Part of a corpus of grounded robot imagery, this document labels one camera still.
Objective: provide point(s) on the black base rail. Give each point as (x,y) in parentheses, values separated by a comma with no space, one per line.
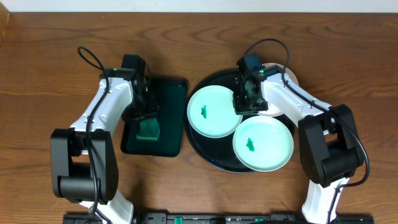
(162,218)

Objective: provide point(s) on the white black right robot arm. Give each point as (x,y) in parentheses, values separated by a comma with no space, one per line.
(331,153)

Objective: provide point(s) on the mint green plate front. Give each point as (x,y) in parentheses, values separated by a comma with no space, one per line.
(263,143)

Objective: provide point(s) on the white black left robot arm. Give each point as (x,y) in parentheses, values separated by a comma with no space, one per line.
(84,166)

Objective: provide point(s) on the green sponge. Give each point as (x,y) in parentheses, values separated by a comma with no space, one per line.
(149,130)

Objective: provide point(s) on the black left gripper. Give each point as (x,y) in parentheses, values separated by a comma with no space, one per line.
(147,115)

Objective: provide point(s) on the mint green plate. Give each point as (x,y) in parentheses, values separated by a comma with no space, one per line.
(211,113)
(263,143)

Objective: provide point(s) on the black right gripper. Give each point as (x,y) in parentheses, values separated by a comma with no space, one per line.
(240,109)

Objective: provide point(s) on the dark green rectangular tray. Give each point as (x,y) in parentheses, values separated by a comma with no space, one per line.
(171,97)

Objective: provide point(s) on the round black tray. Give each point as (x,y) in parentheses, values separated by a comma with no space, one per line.
(219,151)

